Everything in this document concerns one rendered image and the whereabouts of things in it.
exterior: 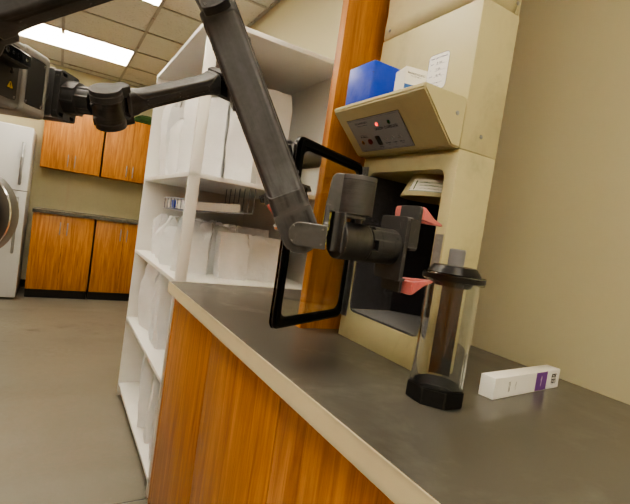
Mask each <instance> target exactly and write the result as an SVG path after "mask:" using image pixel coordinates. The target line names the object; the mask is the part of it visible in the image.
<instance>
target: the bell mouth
mask: <svg viewBox="0 0 630 504"><path fill-rule="evenodd" d="M443 182H444V175H439V174H414V175H413V176H412V178H411V179H410V181H409V182H408V184H407V185H406V187H405V188H404V190H403V192H402V193H401V195H400V197H401V198H404V199H407V200H411V201H416V202H422V203H428V204H435V205H440V200H441V194H442V188H443Z"/></svg>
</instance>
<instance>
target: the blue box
mask: <svg viewBox="0 0 630 504"><path fill-rule="evenodd" d="M398 71H400V69H397V68H395V67H393V66H390V65H388V64H385V63H383V62H380V61H378V60H373V61H371V62H368V63H366V64H363V65H361V66H358V67H356V68H354V69H351V70H350V76H349V83H348V89H347V96H346V103H345V105H349V104H352V103H356V102H359V101H362V100H366V99H369V98H373V97H376V96H379V95H383V94H386V93H390V92H393V91H394V84H395V78H396V73H397V72H398Z"/></svg>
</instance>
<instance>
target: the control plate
mask: <svg viewBox="0 0 630 504"><path fill-rule="evenodd" d="M387 119H388V120H390V124H388V123H387ZM375 122H377V123H378V126H376V125H375ZM347 123H348V125H349V127H350V129H351V131H352V133H353V135H354V137H355V138H356V140H357V142H358V144H359V146H360V148H361V150H362V152H368V151H376V150H384V149H392V148H400V147H408V146H415V144H414V142H413V140H412V138H411V136H410V134H409V131H408V129H407V127H406V125H405V123H404V121H403V119H402V117H401V115H400V113H399V110H394V111H390V112H385V113H381V114H377V115H373V116H369V117H364V118H360V119H356V120H352V121H347ZM399 134H400V135H401V136H402V138H398V135H399ZM375 136H379V137H380V139H381V141H382V143H383V145H379V144H378V142H377V140H376V138H375ZM391 136H394V139H391ZM385 137H387V138H388V140H384V139H385ZM369 139H371V140H372V141H373V144H372V145H371V144H369V143H368V140H369ZM362 141H364V142H365V145H363V144H362Z"/></svg>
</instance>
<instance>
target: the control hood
mask: <svg viewBox="0 0 630 504"><path fill-rule="evenodd" d="M466 101H467V99H466V98H465V97H462V96H460V95H457V94H455V93H452V92H450V91H447V90H445V89H443V88H440V87H438V86H435V85H433V84H430V83H428V82H423V83H420V84H417V85H413V86H410V87H406V88H403V89H400V90H396V91H393V92H390V93H386V94H383V95H379V96H376V97H373V98H369V99H366V100H362V101H359V102H356V103H352V104H349V105H345V106H342V107H339V108H336V109H335V110H334V111H335V114H336V116H337V118H338V120H339V122H340V124H341V126H342V127H343V129H344V131H345V133H346V135H347V137H348V139H349V140H350V142H351V144H352V146H353V148H354V150H355V151H356V153H357V155H358V156H359V157H363V158H368V157H378V156H387V155H397V154H407V153H416V152H426V151H435V150H445V149H454V148H458V147H459V143H460V137H461V131H462V125H463V119H464V113H465V107H466ZM394 110H399V113H400V115H401V117H402V119H403V121H404V123H405V125H406V127H407V129H408V131H409V134H410V136H411V138H412V140H413V142H414V144H415V146H408V147H400V148H392V149H384V150H376V151H368V152H362V150H361V148H360V146H359V144H358V142H357V140H356V138H355V137H354V135H353V133H352V131H351V129H350V127H349V125H348V123H347V121H352V120H356V119H360V118H364V117H369V116H373V115H377V114H381V113H385V112H390V111H394Z"/></svg>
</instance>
